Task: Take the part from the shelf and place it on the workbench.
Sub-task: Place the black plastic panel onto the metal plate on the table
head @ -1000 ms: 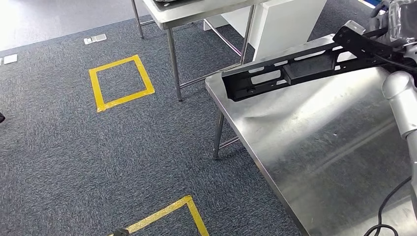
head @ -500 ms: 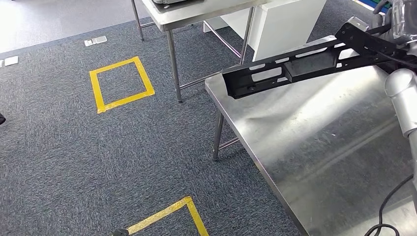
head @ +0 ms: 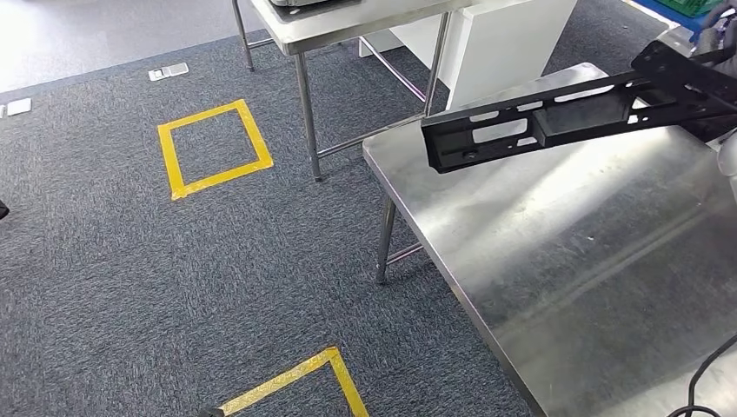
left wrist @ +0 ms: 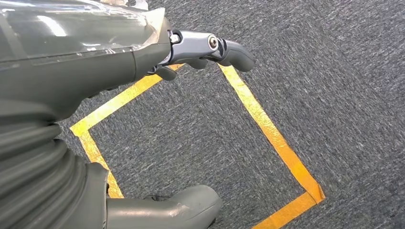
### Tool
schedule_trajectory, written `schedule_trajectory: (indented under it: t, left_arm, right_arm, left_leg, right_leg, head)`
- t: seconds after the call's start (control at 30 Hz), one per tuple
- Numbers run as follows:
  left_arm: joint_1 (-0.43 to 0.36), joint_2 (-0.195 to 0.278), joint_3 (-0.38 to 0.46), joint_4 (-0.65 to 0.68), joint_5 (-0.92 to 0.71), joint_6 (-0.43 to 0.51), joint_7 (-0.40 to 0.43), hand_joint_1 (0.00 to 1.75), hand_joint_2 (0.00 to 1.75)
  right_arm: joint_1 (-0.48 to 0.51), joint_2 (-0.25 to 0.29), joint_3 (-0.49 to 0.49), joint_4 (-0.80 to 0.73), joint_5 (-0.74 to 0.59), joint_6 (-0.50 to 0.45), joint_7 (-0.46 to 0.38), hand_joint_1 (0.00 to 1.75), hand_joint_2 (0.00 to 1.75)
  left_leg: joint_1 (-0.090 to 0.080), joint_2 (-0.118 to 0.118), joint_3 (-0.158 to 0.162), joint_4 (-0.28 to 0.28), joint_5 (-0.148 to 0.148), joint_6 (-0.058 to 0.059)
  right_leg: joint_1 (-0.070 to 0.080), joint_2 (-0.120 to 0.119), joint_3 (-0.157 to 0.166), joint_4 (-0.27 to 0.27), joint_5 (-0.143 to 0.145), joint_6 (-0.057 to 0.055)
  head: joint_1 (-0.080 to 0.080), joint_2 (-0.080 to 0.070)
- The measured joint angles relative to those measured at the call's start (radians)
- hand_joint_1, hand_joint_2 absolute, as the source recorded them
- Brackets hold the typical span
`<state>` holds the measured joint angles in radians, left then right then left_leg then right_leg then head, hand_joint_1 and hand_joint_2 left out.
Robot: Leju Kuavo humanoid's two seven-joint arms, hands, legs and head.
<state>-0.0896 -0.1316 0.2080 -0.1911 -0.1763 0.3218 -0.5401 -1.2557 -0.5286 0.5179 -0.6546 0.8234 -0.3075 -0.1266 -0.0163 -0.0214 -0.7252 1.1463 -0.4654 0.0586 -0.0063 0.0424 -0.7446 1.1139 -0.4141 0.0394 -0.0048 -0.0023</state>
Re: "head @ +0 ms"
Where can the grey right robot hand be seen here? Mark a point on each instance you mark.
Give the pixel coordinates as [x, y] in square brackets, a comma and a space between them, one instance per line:
[726, 40]

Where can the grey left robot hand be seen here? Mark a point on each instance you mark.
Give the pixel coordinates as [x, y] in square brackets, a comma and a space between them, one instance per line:
[211, 412]

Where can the long black plastic part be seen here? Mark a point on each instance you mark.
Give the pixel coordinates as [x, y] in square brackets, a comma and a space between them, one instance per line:
[581, 124]

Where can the blue metal shelf rack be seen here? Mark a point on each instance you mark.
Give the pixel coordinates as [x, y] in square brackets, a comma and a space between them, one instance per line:
[673, 17]

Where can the stainless steel workbench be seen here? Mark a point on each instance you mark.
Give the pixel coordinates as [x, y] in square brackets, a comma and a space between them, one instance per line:
[576, 259]

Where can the green plastic crate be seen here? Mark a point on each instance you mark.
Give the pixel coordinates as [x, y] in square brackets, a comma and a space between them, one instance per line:
[685, 6]

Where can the yellow floor tape square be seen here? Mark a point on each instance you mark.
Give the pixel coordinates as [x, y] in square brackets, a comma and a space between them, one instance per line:
[339, 374]
[173, 167]

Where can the white cabinet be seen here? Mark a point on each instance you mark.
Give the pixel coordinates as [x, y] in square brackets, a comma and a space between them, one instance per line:
[506, 52]

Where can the silver floor outlet plate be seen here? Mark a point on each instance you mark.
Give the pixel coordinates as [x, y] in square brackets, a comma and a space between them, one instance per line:
[168, 72]
[18, 107]

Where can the stainless steel table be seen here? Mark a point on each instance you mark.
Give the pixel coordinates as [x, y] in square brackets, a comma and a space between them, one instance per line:
[322, 29]

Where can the grey metal plate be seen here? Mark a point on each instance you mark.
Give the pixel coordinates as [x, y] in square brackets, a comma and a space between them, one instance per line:
[293, 2]

